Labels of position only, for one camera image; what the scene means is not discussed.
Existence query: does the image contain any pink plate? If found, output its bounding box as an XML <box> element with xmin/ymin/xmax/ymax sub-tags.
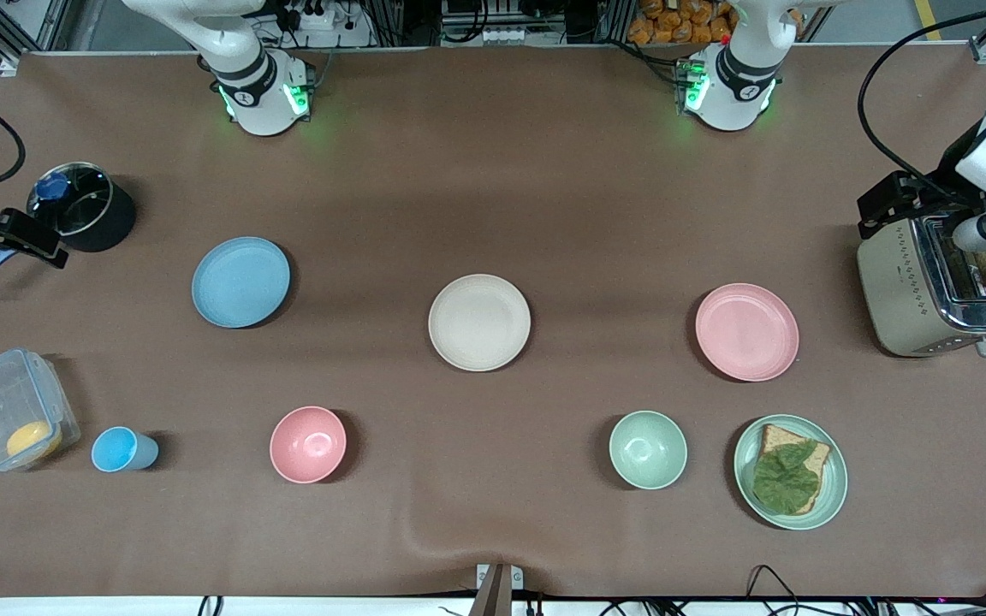
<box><xmin>695</xmin><ymin>282</ymin><xmax>800</xmax><ymax>382</ymax></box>

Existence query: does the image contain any blue plate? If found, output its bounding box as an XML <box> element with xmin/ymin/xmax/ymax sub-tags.
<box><xmin>192</xmin><ymin>236</ymin><xmax>292</xmax><ymax>329</ymax></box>

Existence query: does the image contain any glass lid with blue knob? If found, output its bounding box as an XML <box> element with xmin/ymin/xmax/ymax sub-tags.
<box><xmin>27</xmin><ymin>161</ymin><xmax>114</xmax><ymax>240</ymax></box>

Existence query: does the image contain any beige and chrome toaster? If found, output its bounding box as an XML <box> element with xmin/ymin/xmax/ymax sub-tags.
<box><xmin>856</xmin><ymin>210</ymin><xmax>986</xmax><ymax>358</ymax></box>

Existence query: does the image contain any yellow round fruit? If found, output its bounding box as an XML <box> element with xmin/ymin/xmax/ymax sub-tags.
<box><xmin>5</xmin><ymin>421</ymin><xmax>63</xmax><ymax>464</ymax></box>

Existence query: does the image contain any blue cup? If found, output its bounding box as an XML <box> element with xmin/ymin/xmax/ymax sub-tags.
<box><xmin>91</xmin><ymin>426</ymin><xmax>160</xmax><ymax>473</ymax></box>

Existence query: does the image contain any bread slice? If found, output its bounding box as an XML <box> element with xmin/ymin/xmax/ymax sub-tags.
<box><xmin>758</xmin><ymin>423</ymin><xmax>833</xmax><ymax>514</ymax></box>

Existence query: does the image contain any green plate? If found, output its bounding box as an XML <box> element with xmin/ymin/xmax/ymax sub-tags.
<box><xmin>734</xmin><ymin>414</ymin><xmax>849</xmax><ymax>531</ymax></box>

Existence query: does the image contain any green lettuce leaf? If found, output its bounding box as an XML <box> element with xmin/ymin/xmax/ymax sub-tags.
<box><xmin>752</xmin><ymin>441</ymin><xmax>821</xmax><ymax>516</ymax></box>

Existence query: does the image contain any green bowl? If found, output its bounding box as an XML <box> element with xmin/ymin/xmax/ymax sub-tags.
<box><xmin>609</xmin><ymin>411</ymin><xmax>688</xmax><ymax>491</ymax></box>

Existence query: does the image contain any pink bowl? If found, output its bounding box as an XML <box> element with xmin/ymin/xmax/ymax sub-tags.
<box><xmin>270</xmin><ymin>406</ymin><xmax>347</xmax><ymax>485</ymax></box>

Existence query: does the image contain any white power strip with plugs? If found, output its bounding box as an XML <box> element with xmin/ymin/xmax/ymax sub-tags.
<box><xmin>288</xmin><ymin>0</ymin><xmax>342</xmax><ymax>32</ymax></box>

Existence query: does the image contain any brown table cloth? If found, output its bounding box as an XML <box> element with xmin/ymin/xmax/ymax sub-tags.
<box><xmin>0</xmin><ymin>43</ymin><xmax>986</xmax><ymax>600</ymax></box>

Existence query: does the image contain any beige plate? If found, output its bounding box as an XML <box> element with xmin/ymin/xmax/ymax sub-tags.
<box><xmin>427</xmin><ymin>274</ymin><xmax>532</xmax><ymax>373</ymax></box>

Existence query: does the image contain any black pot with blue handle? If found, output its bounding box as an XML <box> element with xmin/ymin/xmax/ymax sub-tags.
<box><xmin>0</xmin><ymin>161</ymin><xmax>139</xmax><ymax>294</ymax></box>

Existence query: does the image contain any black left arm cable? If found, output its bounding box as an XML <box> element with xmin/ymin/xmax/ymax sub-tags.
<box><xmin>856</xmin><ymin>0</ymin><xmax>986</xmax><ymax>204</ymax></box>

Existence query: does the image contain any aluminium frame profile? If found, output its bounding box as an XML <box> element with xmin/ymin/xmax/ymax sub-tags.
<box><xmin>0</xmin><ymin>0</ymin><xmax>76</xmax><ymax>65</ymax></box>

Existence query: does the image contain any black looped floor cable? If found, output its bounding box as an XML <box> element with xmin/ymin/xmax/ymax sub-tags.
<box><xmin>745</xmin><ymin>564</ymin><xmax>804</xmax><ymax>616</ymax></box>

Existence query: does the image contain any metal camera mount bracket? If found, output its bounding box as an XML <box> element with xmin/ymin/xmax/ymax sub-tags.
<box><xmin>474</xmin><ymin>562</ymin><xmax>525</xmax><ymax>616</ymax></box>

